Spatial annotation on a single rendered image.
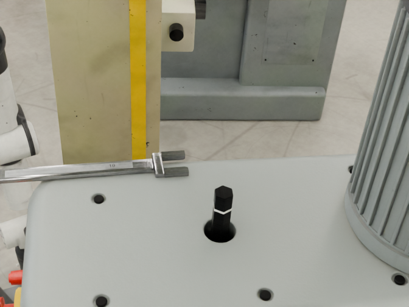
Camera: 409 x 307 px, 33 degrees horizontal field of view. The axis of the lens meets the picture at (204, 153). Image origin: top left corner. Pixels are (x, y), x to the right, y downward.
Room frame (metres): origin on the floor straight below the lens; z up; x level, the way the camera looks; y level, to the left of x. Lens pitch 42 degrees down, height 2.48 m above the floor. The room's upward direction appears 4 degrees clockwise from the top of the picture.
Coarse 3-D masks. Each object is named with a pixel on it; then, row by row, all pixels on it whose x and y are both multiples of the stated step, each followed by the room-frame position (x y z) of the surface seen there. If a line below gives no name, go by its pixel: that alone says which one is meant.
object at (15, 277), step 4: (12, 272) 0.58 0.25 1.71; (16, 272) 0.58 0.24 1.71; (20, 272) 0.58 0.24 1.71; (12, 276) 0.57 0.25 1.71; (16, 276) 0.57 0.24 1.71; (20, 276) 0.57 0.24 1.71; (12, 280) 0.57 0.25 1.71; (16, 280) 0.57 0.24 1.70; (20, 280) 0.57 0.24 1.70; (12, 284) 0.56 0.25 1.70; (16, 284) 0.57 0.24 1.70; (20, 284) 0.57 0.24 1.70
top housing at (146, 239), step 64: (64, 192) 0.56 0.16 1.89; (128, 192) 0.57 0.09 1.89; (192, 192) 0.58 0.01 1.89; (256, 192) 0.59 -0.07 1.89; (320, 192) 0.59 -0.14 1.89; (64, 256) 0.47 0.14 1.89; (128, 256) 0.47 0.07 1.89; (192, 256) 0.48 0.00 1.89; (256, 256) 0.49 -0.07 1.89; (320, 256) 0.49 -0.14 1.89
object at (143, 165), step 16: (128, 160) 0.62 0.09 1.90; (144, 160) 0.62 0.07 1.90; (160, 160) 0.62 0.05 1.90; (0, 176) 0.57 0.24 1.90; (16, 176) 0.58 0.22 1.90; (32, 176) 0.58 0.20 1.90; (48, 176) 0.58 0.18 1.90; (64, 176) 0.58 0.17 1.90; (80, 176) 0.59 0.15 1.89; (96, 176) 0.59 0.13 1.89; (160, 176) 0.60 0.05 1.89; (176, 176) 0.60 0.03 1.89
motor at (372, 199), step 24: (408, 0) 0.55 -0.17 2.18; (408, 24) 0.55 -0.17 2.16; (408, 48) 0.53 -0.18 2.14; (384, 72) 0.57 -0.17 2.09; (408, 72) 0.53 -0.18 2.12; (384, 96) 0.55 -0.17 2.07; (408, 96) 0.52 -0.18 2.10; (384, 120) 0.54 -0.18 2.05; (408, 120) 0.51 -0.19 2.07; (360, 144) 0.58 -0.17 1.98; (384, 144) 0.53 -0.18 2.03; (408, 144) 0.50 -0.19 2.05; (360, 168) 0.56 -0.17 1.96; (384, 168) 0.52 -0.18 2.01; (408, 168) 0.50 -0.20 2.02; (360, 192) 0.55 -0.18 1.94; (384, 192) 0.52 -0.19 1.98; (408, 192) 0.49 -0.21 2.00; (360, 216) 0.53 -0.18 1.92; (384, 216) 0.50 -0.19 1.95; (408, 216) 0.49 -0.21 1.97; (360, 240) 0.52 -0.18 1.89; (384, 240) 0.50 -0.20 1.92; (408, 240) 0.49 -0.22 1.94; (408, 264) 0.48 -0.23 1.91
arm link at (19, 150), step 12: (12, 132) 1.11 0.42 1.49; (24, 132) 1.11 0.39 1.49; (0, 144) 1.08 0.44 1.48; (12, 144) 1.08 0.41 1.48; (24, 144) 1.09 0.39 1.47; (0, 156) 1.06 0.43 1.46; (12, 156) 1.08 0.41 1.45; (24, 156) 1.09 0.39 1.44; (0, 168) 1.09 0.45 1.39; (12, 168) 1.09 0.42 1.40; (12, 192) 1.08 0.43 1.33; (24, 192) 1.09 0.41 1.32
